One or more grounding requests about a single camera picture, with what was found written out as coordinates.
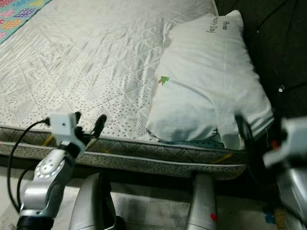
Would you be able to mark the yellow brown floor mat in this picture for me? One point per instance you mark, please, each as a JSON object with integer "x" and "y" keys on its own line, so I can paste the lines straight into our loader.
{"x": 282, "y": 221}

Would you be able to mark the robot left leg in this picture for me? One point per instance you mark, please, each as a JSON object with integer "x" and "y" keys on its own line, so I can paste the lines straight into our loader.
{"x": 93, "y": 206}

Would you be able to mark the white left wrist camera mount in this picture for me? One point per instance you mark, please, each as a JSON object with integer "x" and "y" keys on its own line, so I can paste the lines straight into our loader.
{"x": 63, "y": 127}

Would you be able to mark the teal blanket colourful dotted shapes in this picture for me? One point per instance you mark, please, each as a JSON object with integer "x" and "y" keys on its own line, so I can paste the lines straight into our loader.
{"x": 19, "y": 17}

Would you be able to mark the black tufted headboard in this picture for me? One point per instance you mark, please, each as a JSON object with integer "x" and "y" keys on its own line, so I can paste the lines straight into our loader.
{"x": 278, "y": 48}

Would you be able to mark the robot leg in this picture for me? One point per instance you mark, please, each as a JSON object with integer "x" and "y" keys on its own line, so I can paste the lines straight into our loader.
{"x": 202, "y": 206}
{"x": 93, "y": 206}

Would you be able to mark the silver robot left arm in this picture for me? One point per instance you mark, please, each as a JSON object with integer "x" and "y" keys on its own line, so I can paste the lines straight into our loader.
{"x": 45, "y": 182}

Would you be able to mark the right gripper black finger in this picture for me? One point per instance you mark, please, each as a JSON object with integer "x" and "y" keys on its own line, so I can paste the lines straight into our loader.
{"x": 245, "y": 134}

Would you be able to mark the quilted grey white mattress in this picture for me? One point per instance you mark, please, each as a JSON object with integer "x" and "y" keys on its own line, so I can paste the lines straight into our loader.
{"x": 96, "y": 62}

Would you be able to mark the white pillow green tree print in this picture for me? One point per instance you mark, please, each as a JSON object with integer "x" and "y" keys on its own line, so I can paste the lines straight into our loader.
{"x": 208, "y": 86}

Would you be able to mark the robot right leg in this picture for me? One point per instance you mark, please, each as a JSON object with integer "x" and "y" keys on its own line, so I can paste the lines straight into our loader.
{"x": 202, "y": 206}

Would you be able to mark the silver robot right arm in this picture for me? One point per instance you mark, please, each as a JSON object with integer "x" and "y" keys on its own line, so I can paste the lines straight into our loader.
{"x": 292, "y": 191}

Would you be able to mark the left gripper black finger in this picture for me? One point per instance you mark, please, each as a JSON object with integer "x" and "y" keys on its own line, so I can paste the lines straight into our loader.
{"x": 100, "y": 125}

